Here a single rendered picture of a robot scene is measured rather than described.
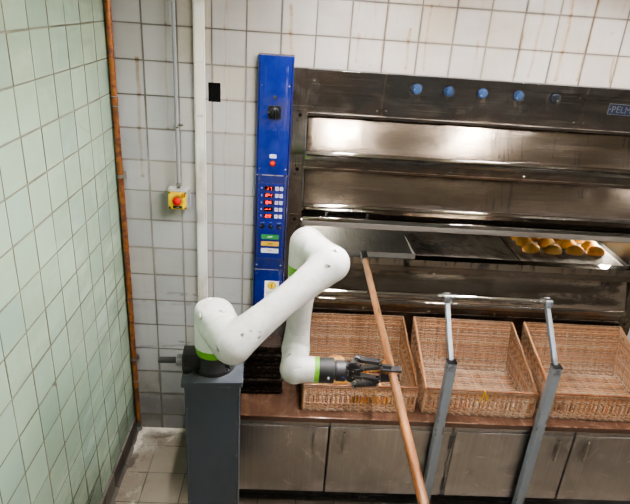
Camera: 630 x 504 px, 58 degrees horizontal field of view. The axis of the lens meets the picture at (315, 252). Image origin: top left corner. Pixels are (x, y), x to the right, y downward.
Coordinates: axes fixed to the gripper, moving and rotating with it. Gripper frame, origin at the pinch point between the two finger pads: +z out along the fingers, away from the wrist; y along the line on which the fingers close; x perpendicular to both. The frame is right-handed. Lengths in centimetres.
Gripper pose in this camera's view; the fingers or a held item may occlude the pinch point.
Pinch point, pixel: (390, 373)
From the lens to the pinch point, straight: 212.3
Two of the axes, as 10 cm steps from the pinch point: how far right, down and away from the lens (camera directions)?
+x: 0.2, 4.0, -9.1
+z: 10.0, 0.6, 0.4
